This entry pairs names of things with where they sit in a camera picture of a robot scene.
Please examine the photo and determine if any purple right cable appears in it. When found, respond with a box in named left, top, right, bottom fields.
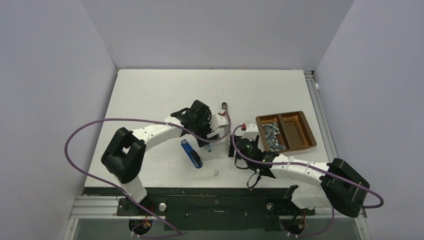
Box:
left=231, top=125, right=385, bottom=239

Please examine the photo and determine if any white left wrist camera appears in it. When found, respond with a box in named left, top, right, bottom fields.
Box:
left=210, top=112, right=227, bottom=131

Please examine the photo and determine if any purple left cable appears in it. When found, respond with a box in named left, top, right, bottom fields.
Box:
left=64, top=111, right=232, bottom=239

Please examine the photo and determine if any aluminium frame rail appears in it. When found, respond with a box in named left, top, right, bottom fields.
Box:
left=67, top=70, right=369, bottom=221

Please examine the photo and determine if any purple cable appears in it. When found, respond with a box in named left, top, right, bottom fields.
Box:
left=64, top=111, right=232, bottom=239
left=231, top=125, right=385, bottom=239

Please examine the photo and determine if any light blue staple box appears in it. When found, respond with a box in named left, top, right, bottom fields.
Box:
left=205, top=144, right=213, bottom=153

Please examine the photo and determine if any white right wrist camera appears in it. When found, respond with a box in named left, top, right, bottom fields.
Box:
left=242, top=123, right=259, bottom=141

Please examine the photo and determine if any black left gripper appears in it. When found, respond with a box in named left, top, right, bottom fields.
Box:
left=193, top=110, right=219, bottom=147

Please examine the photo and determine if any silver black stapler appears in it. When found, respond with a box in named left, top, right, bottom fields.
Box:
left=221, top=102, right=231, bottom=157

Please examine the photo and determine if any blue stapler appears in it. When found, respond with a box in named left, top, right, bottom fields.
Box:
left=180, top=139, right=203, bottom=169

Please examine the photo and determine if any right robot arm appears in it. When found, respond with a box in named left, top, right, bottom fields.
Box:
left=231, top=138, right=370, bottom=218

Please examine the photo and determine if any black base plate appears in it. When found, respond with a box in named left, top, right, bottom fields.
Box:
left=82, top=187, right=350, bottom=232

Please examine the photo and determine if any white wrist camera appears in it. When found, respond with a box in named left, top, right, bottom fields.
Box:
left=210, top=112, right=227, bottom=131
left=242, top=123, right=259, bottom=141

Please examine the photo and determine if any brown plastic divided tray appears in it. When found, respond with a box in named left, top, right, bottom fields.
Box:
left=255, top=111, right=317, bottom=153

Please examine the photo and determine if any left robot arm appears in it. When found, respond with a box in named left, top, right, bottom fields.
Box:
left=101, top=100, right=230, bottom=215

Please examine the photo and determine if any pile of grey staples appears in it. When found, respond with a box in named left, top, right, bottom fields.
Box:
left=261, top=122, right=287, bottom=152

